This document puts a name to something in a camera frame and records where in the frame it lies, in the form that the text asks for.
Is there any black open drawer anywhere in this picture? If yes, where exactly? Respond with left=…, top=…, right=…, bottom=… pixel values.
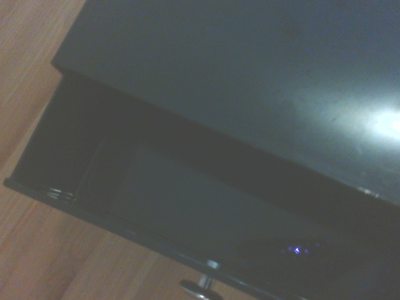
left=2, top=72, right=400, bottom=300

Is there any black drawer cabinet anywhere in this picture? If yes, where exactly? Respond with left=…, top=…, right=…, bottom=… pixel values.
left=51, top=0, right=400, bottom=208

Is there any silver drawer knob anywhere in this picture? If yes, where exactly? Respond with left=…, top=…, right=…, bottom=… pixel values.
left=180, top=259, right=221, bottom=300

